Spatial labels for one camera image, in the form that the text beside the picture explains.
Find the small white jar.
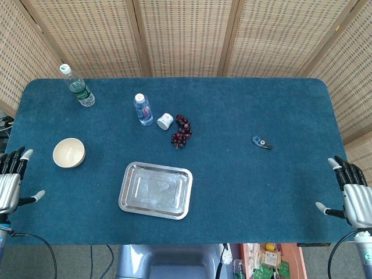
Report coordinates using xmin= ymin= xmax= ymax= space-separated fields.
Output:
xmin=156 ymin=112 xmax=174 ymax=131

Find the woven folding screen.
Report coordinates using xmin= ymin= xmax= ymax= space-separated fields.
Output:
xmin=0 ymin=0 xmax=372 ymax=187

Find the bunch of red grapes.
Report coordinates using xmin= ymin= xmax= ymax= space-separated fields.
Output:
xmin=170 ymin=114 xmax=193 ymax=151

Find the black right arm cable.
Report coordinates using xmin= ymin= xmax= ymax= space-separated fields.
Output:
xmin=327 ymin=229 xmax=371 ymax=279

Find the blue table cloth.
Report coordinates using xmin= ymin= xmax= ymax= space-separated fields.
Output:
xmin=3 ymin=77 xmax=362 ymax=246

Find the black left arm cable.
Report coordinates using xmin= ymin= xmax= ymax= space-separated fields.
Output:
xmin=7 ymin=226 xmax=58 ymax=279

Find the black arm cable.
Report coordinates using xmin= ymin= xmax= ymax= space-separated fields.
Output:
xmin=7 ymin=226 xmax=58 ymax=279
xmin=327 ymin=229 xmax=371 ymax=279

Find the pink label water bottle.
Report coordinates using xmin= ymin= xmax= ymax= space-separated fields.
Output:
xmin=133 ymin=93 xmax=154 ymax=127

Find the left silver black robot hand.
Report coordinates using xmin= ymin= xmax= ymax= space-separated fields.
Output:
xmin=0 ymin=146 xmax=46 ymax=216

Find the stainless steel tray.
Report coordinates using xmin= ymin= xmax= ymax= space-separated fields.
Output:
xmin=117 ymin=162 xmax=194 ymax=221

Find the green label water bottle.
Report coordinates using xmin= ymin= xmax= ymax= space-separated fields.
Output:
xmin=59 ymin=63 xmax=96 ymax=108

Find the blue floor cable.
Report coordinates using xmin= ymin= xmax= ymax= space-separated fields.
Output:
xmin=89 ymin=244 xmax=115 ymax=273

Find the white black handled tool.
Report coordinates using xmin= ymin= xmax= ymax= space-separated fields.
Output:
xmin=214 ymin=243 xmax=233 ymax=279

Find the blue correction tape dispenser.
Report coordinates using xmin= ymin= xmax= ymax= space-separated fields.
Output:
xmin=251 ymin=135 xmax=273 ymax=151

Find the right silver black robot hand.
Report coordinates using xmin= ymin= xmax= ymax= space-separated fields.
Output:
xmin=315 ymin=155 xmax=372 ymax=230

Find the cream bowl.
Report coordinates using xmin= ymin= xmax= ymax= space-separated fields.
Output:
xmin=52 ymin=138 xmax=87 ymax=169

